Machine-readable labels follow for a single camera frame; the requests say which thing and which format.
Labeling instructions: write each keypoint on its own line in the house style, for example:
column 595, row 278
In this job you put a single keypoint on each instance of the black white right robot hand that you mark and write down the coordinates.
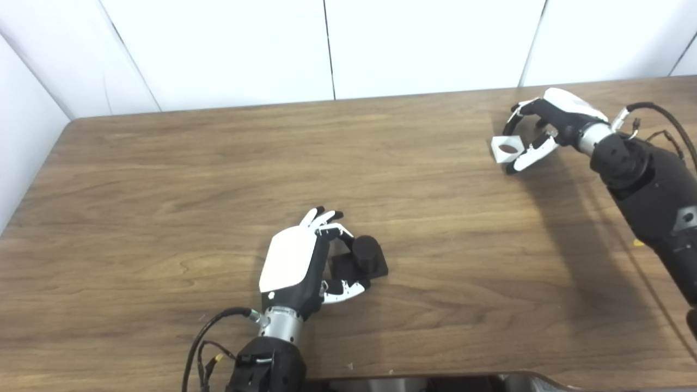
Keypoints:
column 569, row 109

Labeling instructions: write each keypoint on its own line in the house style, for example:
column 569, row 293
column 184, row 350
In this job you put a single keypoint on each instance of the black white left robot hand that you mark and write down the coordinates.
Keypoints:
column 288, row 261

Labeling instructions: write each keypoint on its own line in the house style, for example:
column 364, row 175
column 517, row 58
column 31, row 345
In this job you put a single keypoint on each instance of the black peg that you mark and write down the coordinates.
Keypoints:
column 366, row 253

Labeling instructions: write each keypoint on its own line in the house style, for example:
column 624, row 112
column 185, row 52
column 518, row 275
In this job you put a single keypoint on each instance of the white square piece with hole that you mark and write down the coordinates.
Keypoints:
column 498, row 155

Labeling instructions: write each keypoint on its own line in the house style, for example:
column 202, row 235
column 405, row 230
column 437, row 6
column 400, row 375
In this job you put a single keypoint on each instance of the dark glossy robot chest panel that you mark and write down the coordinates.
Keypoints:
column 435, row 384

